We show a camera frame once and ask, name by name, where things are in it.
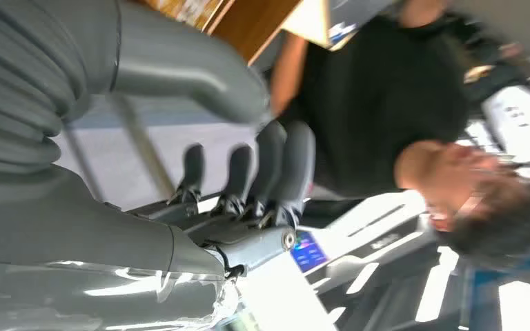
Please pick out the person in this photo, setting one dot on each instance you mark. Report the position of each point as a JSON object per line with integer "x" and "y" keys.
{"x": 374, "y": 105}

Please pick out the wooden card box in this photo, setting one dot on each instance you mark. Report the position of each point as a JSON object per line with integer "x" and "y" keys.
{"x": 251, "y": 27}

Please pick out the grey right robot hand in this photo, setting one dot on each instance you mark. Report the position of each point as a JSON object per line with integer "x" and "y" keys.
{"x": 86, "y": 237}

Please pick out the white machine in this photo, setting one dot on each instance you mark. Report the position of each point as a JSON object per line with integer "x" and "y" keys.
{"x": 374, "y": 224}

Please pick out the blue display screen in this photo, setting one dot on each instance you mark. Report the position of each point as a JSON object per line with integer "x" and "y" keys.
{"x": 308, "y": 252}

